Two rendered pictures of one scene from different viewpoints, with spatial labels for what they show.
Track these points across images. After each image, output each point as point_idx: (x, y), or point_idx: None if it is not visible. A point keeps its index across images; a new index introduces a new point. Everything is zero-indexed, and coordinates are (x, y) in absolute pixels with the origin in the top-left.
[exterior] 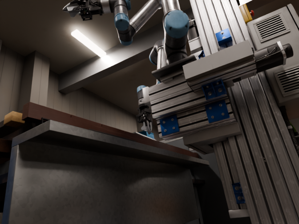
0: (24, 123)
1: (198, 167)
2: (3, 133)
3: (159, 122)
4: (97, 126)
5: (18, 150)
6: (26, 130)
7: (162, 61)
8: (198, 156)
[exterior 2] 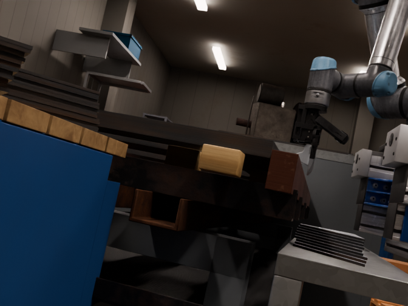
0: (240, 177)
1: (299, 223)
2: (110, 130)
3: (402, 208)
4: (302, 183)
5: (299, 295)
6: (229, 190)
7: (399, 26)
8: (309, 204)
